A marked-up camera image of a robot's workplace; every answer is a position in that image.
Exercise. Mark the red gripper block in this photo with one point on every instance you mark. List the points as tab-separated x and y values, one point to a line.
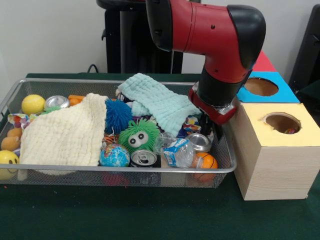
212	112

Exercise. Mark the colourful polka dot cloth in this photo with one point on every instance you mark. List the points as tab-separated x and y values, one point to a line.
191	124
291	131

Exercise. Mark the cream yellow cloth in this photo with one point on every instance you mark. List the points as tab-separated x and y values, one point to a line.
65	132

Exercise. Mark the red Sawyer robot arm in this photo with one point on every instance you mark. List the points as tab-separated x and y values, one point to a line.
210	35

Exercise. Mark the wooden box with three holes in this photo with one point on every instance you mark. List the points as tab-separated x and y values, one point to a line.
272	165

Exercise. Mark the clear mesh bin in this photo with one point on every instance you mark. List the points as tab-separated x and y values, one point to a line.
75	177

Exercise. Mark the silver can with closed top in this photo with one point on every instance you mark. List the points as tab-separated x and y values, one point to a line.
200	142

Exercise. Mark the small orange basketball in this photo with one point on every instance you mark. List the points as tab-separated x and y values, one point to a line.
207	161

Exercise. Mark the crushed clear plastic bottle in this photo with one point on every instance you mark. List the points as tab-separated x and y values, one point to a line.
177	152

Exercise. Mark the mint green cloth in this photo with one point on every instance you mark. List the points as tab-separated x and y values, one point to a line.
160	102

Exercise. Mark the silver can with open top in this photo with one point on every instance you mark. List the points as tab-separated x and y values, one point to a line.
144	159

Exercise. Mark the green fuzzy toy with eyes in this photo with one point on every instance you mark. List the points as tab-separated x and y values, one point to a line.
137	135

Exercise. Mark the blue spiky ball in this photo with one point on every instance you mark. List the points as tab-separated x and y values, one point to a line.
119	115

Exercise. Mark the globe print ball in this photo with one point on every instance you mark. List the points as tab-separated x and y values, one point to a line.
114	156

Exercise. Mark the side table with green cloth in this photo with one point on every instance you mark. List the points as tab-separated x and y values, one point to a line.
312	95

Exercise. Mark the black stand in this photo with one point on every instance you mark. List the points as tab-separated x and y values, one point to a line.
310	50

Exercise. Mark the plain yellow ball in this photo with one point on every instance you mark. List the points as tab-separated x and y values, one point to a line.
33	104

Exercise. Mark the orange plush toy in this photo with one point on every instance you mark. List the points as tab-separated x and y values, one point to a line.
10	142

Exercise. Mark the yellow smiley ball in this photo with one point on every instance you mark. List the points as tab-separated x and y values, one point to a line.
8	159

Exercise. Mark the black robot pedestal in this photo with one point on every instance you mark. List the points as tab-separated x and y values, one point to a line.
125	40

